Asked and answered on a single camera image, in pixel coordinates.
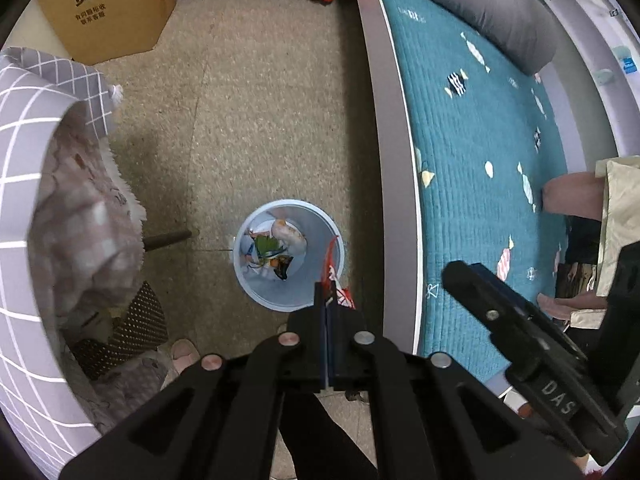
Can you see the teal quilted mattress cover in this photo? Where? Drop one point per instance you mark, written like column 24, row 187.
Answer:
column 475, row 125

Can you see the black table leg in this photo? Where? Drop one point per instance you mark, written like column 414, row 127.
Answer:
column 167, row 239

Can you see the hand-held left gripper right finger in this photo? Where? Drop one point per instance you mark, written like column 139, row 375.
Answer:
column 340, row 340

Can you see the brown dotted cushion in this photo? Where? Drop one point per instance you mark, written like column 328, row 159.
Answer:
column 130, row 330

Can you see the grey checked tablecloth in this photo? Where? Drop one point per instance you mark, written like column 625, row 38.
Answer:
column 30, row 110

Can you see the grey duvet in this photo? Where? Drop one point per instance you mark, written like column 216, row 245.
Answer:
column 500, row 10

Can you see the blue plastic bucket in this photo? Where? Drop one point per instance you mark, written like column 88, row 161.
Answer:
column 315, row 240

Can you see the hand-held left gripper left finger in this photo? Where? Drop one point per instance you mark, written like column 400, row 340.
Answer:
column 322, row 340

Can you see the pink slipper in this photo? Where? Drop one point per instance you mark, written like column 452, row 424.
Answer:
column 182, row 352

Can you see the pile of wrappers and cartons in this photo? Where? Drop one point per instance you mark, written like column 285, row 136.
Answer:
column 265, row 255

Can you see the teal bunk bed frame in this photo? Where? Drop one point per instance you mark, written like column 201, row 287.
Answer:
column 395, row 110

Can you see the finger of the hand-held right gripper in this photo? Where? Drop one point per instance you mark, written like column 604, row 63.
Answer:
column 475, row 295
column 497, row 282

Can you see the brown cardboard box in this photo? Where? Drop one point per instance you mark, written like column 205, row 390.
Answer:
column 110, row 15

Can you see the pink white plastic bag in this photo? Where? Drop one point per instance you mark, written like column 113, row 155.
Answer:
column 287, row 232

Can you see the red white wrapper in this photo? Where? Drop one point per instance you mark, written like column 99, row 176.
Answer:
column 340, row 295

